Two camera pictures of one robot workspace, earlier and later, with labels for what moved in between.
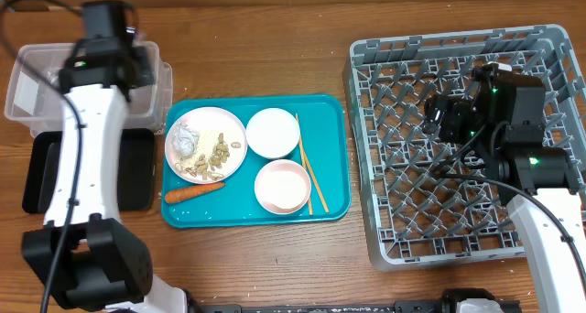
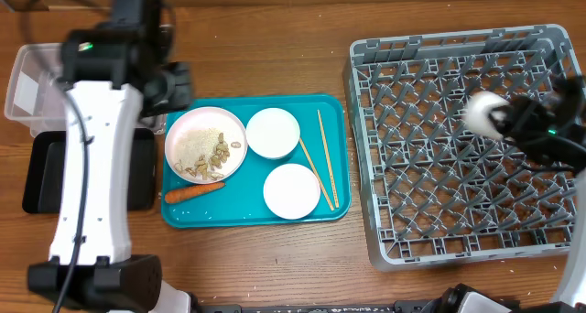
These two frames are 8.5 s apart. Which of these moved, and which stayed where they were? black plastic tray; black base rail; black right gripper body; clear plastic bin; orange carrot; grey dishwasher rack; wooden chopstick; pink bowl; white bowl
Moved: pink bowl; black right gripper body; wooden chopstick
Stayed: grey dishwasher rack; white bowl; black plastic tray; clear plastic bin; orange carrot; black base rail
